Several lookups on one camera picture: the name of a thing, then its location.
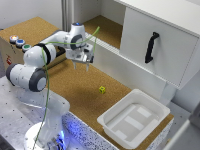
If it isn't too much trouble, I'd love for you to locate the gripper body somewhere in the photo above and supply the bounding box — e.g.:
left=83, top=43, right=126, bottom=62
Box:
left=65, top=44, right=95, bottom=65

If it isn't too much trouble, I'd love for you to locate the yellow block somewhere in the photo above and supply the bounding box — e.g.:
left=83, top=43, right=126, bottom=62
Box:
left=98, top=86, right=106, bottom=94

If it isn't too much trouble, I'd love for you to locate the green button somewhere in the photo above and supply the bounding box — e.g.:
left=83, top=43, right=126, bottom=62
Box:
left=21, top=43, right=32, bottom=52

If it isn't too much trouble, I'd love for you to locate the wooden drawer box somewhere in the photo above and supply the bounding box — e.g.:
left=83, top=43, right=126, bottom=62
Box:
left=0, top=16, right=67, bottom=70

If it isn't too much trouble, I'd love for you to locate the white cabinet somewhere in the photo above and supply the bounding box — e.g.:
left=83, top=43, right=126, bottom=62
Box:
left=62, top=0, right=200, bottom=107

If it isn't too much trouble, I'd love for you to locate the blue button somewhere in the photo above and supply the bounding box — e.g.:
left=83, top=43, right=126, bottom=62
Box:
left=15, top=38, right=26, bottom=47

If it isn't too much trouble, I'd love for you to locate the red button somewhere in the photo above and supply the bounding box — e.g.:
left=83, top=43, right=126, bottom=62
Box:
left=9, top=35, right=19, bottom=44

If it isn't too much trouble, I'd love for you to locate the white plastic box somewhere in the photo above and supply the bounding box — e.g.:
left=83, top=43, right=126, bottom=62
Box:
left=96, top=88, right=171, bottom=150

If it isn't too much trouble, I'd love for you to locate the white sliding door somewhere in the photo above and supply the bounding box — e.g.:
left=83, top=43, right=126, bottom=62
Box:
left=119, top=6, right=200, bottom=89

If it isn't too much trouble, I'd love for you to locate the green cable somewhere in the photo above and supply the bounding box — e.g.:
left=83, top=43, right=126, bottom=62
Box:
left=31, top=26, right=101, bottom=150

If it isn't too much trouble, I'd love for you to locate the black door handle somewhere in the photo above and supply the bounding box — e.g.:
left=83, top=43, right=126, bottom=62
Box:
left=144, top=31, right=160, bottom=64

